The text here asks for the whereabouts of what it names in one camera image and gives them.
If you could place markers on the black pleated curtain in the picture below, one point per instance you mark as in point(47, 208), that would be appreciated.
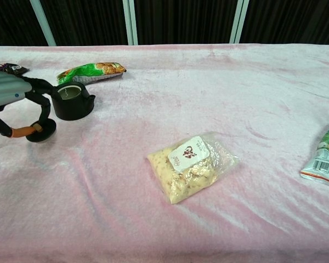
point(186, 19)

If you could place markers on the pink fleece table cloth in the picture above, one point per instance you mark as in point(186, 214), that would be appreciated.
point(181, 219)

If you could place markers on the dark purple snack packet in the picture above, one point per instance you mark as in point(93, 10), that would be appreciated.
point(8, 67)

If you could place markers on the white green barcode snack bag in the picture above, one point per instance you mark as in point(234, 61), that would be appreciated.
point(324, 159)

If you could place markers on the black lid with wooden knob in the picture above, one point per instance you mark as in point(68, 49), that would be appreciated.
point(48, 131)

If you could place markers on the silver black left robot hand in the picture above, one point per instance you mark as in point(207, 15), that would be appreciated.
point(5, 90)

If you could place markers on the white double frame post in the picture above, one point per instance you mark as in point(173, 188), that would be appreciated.
point(240, 20)
point(130, 22)

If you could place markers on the clear bag of yellow snacks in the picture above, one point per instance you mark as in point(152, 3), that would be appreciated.
point(192, 172)

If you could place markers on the slanted white frame post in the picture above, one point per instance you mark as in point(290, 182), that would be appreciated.
point(44, 23)

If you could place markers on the black teapot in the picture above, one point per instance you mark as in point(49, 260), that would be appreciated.
point(72, 105)

